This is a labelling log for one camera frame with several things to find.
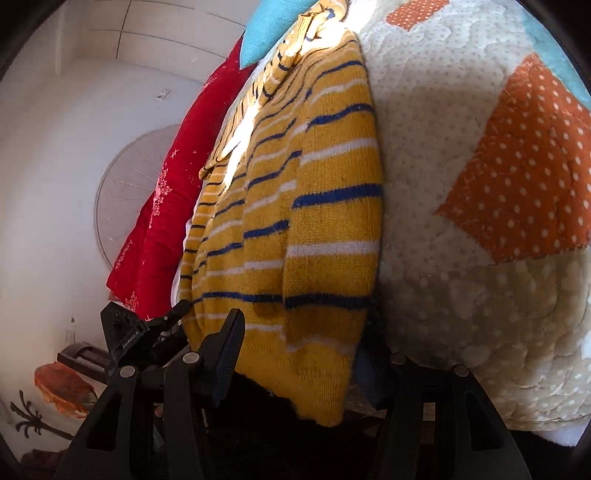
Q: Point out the yellow striped knit sweater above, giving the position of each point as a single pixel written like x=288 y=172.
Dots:
x=288 y=226

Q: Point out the orange wall decoration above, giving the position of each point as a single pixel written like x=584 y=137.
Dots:
x=63 y=387

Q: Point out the white round headboard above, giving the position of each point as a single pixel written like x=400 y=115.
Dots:
x=125 y=186

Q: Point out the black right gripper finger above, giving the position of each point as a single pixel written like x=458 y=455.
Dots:
x=219 y=354

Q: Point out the red embroidered duvet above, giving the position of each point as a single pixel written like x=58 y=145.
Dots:
x=144 y=270

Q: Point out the turquoise pillow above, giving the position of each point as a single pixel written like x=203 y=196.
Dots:
x=271 y=20

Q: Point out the patchwork dotted quilt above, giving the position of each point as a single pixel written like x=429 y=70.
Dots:
x=484 y=128

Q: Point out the white glossy wardrobe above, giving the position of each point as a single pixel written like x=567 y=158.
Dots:
x=186 y=38

